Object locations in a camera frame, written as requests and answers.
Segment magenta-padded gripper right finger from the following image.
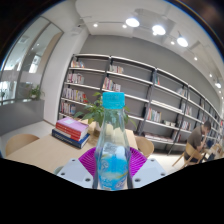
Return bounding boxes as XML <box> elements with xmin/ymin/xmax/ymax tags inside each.
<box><xmin>128</xmin><ymin>147</ymin><xmax>167</xmax><ymax>190</ymax></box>

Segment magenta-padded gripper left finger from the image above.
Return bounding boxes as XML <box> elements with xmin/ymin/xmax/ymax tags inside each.
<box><xmin>54</xmin><ymin>147</ymin><xmax>100</xmax><ymax>190</ymax></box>

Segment clear bottle with blue cap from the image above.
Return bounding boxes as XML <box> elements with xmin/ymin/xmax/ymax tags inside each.
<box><xmin>93</xmin><ymin>92</ymin><xmax>132</xmax><ymax>192</ymax></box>

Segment light wooden chair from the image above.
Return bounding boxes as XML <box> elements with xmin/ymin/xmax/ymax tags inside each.
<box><xmin>4</xmin><ymin>133</ymin><xmax>40</xmax><ymax>158</ymax></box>
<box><xmin>134</xmin><ymin>135</ymin><xmax>155</xmax><ymax>159</ymax></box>

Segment dark blue book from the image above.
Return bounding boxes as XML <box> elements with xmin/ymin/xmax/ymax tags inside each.
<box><xmin>51</xmin><ymin>129</ymin><xmax>91</xmax><ymax>150</ymax></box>

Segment red book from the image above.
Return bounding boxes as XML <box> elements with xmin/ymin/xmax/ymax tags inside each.
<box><xmin>53</xmin><ymin>123</ymin><xmax>90</xmax><ymax>140</ymax></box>

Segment pink-covered book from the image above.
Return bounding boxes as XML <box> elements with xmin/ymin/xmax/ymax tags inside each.
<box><xmin>55</xmin><ymin>116</ymin><xmax>90</xmax><ymax>133</ymax></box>

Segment group of wooden chairs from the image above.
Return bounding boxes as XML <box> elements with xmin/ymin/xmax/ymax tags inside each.
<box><xmin>171</xmin><ymin>141</ymin><xmax>224</xmax><ymax>168</ymax></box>

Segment person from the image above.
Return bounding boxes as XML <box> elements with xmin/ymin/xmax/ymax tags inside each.
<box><xmin>184</xmin><ymin>120</ymin><xmax>213</xmax><ymax>163</ymax></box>

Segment green potted plant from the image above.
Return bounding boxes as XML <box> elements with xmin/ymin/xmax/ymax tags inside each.
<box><xmin>73</xmin><ymin>92</ymin><xmax>138</xmax><ymax>132</ymax></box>

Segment grey bookshelf unit with books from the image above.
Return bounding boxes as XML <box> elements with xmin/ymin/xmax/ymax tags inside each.
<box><xmin>58</xmin><ymin>53</ymin><xmax>224</xmax><ymax>148</ymax></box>

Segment small potted plant by window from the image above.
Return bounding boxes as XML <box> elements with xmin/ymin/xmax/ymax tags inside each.
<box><xmin>28</xmin><ymin>84</ymin><xmax>45</xmax><ymax>101</ymax></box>

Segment group of ceiling lights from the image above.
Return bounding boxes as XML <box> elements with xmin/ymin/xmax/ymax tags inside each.
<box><xmin>91</xmin><ymin>16</ymin><xmax>223</xmax><ymax>90</ymax></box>

